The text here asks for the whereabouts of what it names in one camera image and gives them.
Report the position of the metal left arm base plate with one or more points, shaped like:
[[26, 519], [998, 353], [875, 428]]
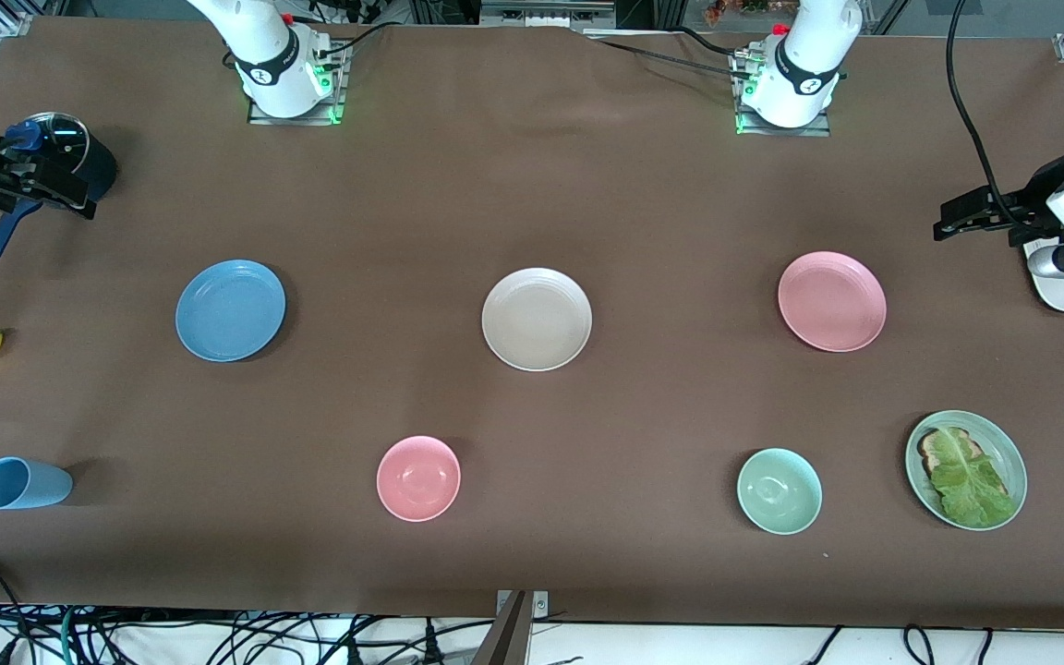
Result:
[[818, 131]]

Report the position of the metal table edge bracket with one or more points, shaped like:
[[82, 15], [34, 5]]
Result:
[[539, 605]]

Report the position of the blue cup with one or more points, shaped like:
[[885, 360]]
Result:
[[24, 483]]

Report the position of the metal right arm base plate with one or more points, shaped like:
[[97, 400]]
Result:
[[336, 92]]

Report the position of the brown table cloth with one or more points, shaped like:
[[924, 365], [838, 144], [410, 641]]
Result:
[[587, 185]]

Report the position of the green lettuce leaf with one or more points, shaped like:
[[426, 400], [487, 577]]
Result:
[[971, 485]]

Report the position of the toast slice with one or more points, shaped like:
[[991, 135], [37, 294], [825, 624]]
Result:
[[931, 453]]

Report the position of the pink plate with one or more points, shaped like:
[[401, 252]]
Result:
[[832, 302]]

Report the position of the green plate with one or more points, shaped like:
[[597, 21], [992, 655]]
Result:
[[1008, 453]]

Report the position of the glass lid with blue knob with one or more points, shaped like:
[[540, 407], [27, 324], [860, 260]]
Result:
[[66, 139]]

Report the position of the mint green bowl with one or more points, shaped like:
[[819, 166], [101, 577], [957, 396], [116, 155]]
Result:
[[779, 491]]

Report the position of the dark blue saucepan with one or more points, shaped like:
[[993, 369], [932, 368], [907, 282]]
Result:
[[102, 166]]

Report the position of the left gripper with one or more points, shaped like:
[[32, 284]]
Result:
[[1032, 205]]

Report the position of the beige plate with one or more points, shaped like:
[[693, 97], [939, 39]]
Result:
[[537, 320]]

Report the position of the blue plate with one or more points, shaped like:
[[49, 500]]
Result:
[[230, 310]]

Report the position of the pink bowl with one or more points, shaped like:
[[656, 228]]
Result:
[[418, 478]]

